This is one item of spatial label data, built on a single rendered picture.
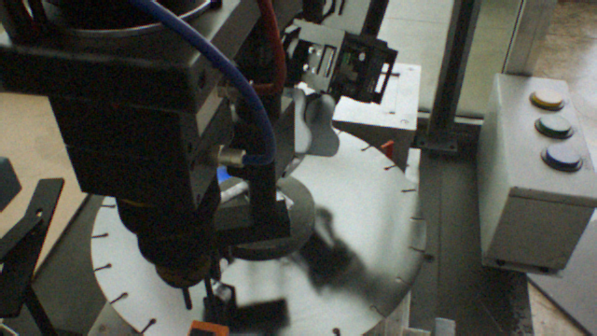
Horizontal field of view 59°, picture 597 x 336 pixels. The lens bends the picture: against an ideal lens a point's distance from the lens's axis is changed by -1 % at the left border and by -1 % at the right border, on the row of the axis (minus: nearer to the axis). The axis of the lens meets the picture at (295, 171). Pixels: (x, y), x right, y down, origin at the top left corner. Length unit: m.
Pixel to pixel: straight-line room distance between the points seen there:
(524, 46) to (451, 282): 0.39
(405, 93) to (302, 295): 0.43
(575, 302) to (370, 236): 1.33
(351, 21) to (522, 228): 0.39
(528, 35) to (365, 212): 0.46
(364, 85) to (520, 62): 0.48
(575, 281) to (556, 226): 1.12
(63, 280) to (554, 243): 0.66
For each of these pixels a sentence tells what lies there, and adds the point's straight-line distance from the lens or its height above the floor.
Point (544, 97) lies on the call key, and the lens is 0.86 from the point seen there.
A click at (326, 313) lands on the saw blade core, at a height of 0.95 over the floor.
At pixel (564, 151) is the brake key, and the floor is 0.91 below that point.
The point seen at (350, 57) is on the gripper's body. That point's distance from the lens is 0.47.
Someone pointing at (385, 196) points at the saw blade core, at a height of 0.95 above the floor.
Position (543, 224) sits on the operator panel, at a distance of 0.74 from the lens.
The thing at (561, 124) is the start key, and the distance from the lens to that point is 0.81.
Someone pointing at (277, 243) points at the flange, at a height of 0.96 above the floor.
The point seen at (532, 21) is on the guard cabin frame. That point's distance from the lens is 0.89.
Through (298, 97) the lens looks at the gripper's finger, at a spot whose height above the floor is 1.06.
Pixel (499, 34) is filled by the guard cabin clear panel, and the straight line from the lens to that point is 0.92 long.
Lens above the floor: 1.33
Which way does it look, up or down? 41 degrees down
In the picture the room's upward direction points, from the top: straight up
